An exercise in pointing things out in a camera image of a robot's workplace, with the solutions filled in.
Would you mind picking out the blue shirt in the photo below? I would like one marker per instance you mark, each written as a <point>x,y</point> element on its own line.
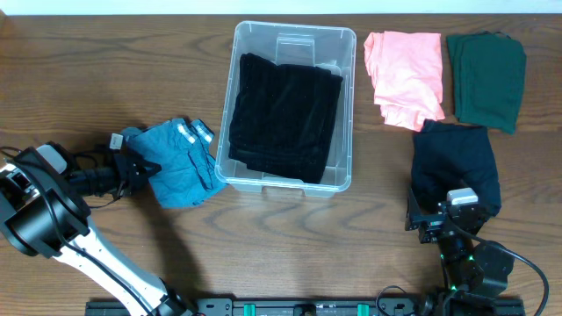
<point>181,148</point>

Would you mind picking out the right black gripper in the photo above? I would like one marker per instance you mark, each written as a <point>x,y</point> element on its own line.
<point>434,223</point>

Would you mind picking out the coral pink folded shirt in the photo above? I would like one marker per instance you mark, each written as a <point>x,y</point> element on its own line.
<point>406,72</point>

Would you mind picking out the black velvet garment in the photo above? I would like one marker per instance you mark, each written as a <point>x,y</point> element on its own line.
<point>284,118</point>

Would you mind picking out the dark green garment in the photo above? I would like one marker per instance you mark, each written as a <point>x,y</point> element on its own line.
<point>489,70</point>

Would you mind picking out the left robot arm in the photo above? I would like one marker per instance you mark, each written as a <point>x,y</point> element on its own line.
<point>43,212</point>

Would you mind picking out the navy folded garment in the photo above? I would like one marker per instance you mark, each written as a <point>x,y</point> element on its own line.
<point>449,157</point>

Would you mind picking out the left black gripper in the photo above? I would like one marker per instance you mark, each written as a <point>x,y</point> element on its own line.
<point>124,174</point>

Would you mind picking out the clear plastic storage bin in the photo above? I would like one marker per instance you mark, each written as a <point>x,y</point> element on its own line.
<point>329,47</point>

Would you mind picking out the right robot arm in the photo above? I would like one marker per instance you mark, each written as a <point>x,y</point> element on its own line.
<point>481,270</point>

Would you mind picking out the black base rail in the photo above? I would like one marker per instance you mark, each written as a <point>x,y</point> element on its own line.
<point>385,306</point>

